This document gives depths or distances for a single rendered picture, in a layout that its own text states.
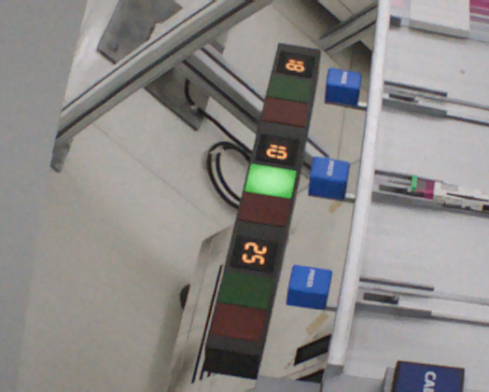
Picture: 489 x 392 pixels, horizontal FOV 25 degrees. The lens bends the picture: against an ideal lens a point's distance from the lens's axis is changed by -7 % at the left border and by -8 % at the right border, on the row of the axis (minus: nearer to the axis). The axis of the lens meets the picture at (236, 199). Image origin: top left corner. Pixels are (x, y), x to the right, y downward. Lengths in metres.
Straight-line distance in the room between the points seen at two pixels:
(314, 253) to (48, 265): 0.38
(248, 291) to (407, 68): 0.29
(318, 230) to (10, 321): 0.83
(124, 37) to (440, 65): 0.98
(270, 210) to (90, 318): 0.77
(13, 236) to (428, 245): 0.32
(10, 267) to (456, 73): 0.46
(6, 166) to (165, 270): 0.98
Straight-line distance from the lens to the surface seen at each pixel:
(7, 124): 0.84
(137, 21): 1.98
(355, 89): 0.97
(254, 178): 0.92
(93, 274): 1.67
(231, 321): 0.83
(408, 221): 0.89
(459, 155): 0.95
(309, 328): 1.42
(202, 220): 1.88
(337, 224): 1.51
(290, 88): 1.00
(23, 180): 0.82
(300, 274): 0.83
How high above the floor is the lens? 1.19
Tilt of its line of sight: 37 degrees down
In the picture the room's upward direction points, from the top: 61 degrees clockwise
